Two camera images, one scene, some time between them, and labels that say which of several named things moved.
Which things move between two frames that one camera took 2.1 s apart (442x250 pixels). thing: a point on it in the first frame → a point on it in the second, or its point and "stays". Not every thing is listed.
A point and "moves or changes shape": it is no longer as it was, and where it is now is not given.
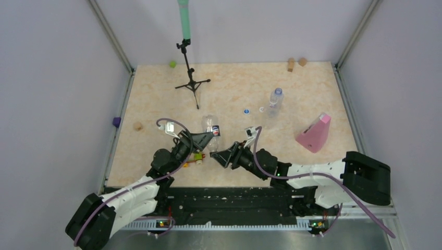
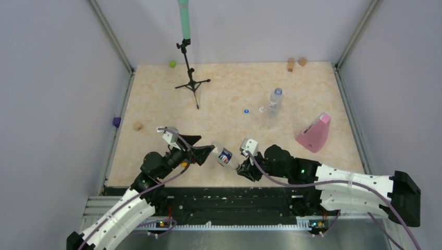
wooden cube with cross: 138,126 stays
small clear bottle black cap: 210,124 moves or changes shape
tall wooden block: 291,64 stays
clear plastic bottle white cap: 275,103 stays
